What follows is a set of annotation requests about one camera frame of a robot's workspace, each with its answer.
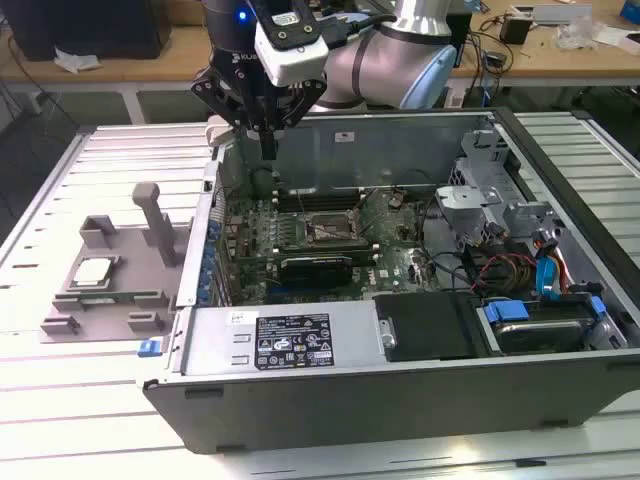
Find dark wrist cable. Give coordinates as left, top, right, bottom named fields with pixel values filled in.
left=319, top=9, right=399, bottom=49

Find hard disk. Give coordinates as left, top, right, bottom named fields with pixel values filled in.
left=492, top=319, right=587, bottom=355

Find CPU socket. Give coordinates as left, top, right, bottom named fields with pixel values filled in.
left=297, top=209, right=364, bottom=247

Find open black PC case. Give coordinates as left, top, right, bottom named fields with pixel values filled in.
left=142, top=105, right=640, bottom=456

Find silver metal drive cage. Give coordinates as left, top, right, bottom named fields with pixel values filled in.
left=433, top=128, right=569, bottom=266

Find silver power supply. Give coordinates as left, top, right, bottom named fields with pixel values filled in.
left=178, top=299, right=390, bottom=377

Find light grey case latch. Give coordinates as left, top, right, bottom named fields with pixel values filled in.
left=205, top=113, right=234, bottom=147

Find black box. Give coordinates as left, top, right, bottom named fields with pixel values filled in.
left=446, top=12, right=474, bottom=69

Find silver CPU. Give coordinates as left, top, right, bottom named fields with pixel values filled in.
left=69, top=255, right=121, bottom=291

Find black drive cover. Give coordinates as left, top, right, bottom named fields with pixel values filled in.
left=372, top=292, right=489, bottom=364

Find small brown black cube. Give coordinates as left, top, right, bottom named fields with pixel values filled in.
left=499, top=12, right=531, bottom=45

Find black computer tower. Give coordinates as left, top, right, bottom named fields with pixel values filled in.
left=3, top=0, right=172, bottom=62

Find long wooden desk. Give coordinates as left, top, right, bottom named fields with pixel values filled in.
left=0, top=0, right=640, bottom=96

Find orange data wire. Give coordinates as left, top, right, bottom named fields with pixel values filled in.
left=553, top=249, right=574, bottom=296

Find red yellow power wires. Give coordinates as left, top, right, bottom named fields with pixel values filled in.
left=467, top=252, right=540, bottom=297

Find green RAM stick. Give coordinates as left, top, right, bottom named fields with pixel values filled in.
left=53, top=291, right=169, bottom=307

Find green motherboard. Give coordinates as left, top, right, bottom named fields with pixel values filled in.
left=219, top=185, right=444, bottom=307

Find silver tray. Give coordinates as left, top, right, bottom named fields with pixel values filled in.
left=510, top=3, right=594, bottom=27

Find grey parts rack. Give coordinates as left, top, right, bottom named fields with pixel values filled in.
left=38, top=182, right=194, bottom=345

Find clear plastic bags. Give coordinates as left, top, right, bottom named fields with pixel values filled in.
left=551, top=14, right=601, bottom=52

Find white paper box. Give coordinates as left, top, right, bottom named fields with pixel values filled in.
left=594, top=25, right=640, bottom=55

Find black power supply label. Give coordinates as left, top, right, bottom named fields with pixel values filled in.
left=254, top=312, right=333, bottom=371

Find cardboard box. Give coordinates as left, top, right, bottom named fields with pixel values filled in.
left=171, top=0, right=206, bottom=26

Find crumpled white paper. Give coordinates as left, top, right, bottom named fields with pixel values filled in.
left=52, top=47, right=102, bottom=75

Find blue flat data wire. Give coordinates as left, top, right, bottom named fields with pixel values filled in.
left=533, top=228, right=571, bottom=302

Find black RAM slot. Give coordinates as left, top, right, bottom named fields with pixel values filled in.
left=277, top=199, right=362, bottom=207
left=272, top=248, right=379, bottom=261
left=272, top=240, right=377, bottom=252
left=277, top=191, right=362, bottom=199
left=277, top=203, right=362, bottom=211
left=277, top=195, right=362, bottom=203

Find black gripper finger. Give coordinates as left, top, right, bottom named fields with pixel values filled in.
left=268, top=82, right=329, bottom=160
left=192, top=69, right=270, bottom=160

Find black graphics card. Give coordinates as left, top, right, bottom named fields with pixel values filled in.
left=277, top=253, right=355, bottom=291

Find blue disk carrier handle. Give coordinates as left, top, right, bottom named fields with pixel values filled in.
left=482, top=299, right=531, bottom=327

